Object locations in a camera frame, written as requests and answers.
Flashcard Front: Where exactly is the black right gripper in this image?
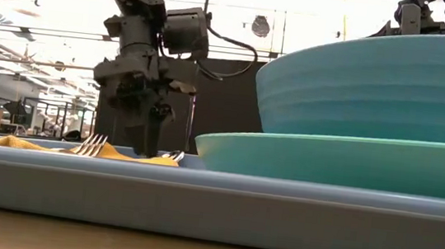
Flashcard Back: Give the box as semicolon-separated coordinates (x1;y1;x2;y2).
370;0;445;45

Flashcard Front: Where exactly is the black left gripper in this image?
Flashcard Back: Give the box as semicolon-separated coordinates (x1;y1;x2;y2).
85;47;202;162

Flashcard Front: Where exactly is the fork with orange handle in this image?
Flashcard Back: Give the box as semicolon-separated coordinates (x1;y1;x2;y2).
49;129;110;158

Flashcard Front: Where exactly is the blue plastic bowl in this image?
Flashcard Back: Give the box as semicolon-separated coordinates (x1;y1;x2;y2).
249;14;445;152

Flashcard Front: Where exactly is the blue plastic tray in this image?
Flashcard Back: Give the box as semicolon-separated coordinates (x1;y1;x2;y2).
0;133;445;249

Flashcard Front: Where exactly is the green plastic plate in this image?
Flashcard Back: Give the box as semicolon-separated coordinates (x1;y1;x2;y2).
191;115;445;200

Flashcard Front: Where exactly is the black fabric partition screen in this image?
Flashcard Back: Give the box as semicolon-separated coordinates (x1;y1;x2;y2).
93;44;271;162

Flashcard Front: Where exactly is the overhead horizontal metal bar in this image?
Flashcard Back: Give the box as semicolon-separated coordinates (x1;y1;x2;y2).
0;22;284;61

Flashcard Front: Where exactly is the yellow hanging cable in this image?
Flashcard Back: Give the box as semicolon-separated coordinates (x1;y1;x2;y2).
338;0;351;41

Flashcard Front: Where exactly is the distant black frame workstation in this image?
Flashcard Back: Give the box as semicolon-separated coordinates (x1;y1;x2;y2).
0;94;98;144

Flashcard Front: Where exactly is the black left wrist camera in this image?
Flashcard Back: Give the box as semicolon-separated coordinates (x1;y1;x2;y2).
159;3;215;63

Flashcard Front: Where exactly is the black ceiling-mounted camera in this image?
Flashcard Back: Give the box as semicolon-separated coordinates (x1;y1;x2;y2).
250;14;273;40

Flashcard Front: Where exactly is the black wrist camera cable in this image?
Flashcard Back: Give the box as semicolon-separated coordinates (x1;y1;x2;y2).
195;0;265;84

